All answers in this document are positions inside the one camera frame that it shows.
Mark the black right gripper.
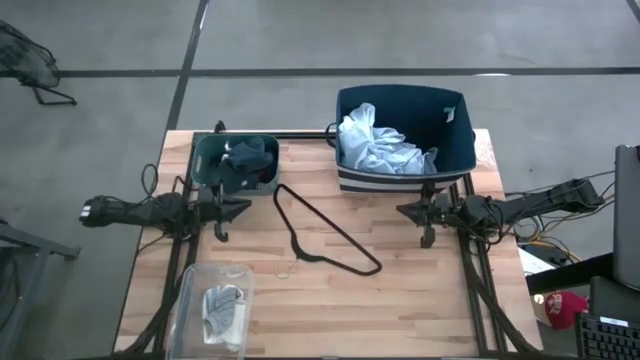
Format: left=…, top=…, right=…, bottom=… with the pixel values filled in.
left=397, top=194, right=456, bottom=225

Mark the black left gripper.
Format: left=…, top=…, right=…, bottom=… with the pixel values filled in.
left=197, top=189, right=253, bottom=224

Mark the light blue shirt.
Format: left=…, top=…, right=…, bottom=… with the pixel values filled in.
left=338, top=102, right=440, bottom=176

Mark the grey striped sock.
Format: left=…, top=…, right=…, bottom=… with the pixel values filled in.
left=202, top=284, right=244, bottom=334

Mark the teal plastic bin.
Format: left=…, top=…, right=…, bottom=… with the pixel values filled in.
left=191, top=132, right=281, bottom=197

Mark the clear plastic container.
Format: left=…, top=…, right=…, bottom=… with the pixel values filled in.
left=167, top=263, right=256, bottom=360

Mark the black clothes hanger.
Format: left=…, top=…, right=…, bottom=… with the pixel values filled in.
left=273, top=183, right=384, bottom=277

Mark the navy striped fabric bin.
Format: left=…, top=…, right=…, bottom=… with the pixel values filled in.
left=333, top=83, right=477, bottom=195

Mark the white paper sheet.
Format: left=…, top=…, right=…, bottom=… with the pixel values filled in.
left=517, top=247, right=542, bottom=277

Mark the black side desk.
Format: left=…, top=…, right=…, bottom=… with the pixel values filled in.
left=524, top=252, right=615, bottom=296

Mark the red cap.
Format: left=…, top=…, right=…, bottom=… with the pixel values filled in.
left=542, top=290, right=590, bottom=331

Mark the grey metal stand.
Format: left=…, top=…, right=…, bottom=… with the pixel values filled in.
left=0, top=219, right=82, bottom=360

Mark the dark grey device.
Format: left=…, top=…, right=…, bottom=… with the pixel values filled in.
left=588, top=275, right=640, bottom=324

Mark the black keyboard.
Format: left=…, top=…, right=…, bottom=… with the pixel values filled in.
left=574, top=312, right=640, bottom=360

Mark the black mesh chair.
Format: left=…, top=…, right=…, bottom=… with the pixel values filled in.
left=0, top=19, right=79, bottom=107

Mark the black aluminium table frame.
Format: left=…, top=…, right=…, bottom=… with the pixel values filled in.
left=117, top=128, right=544, bottom=360

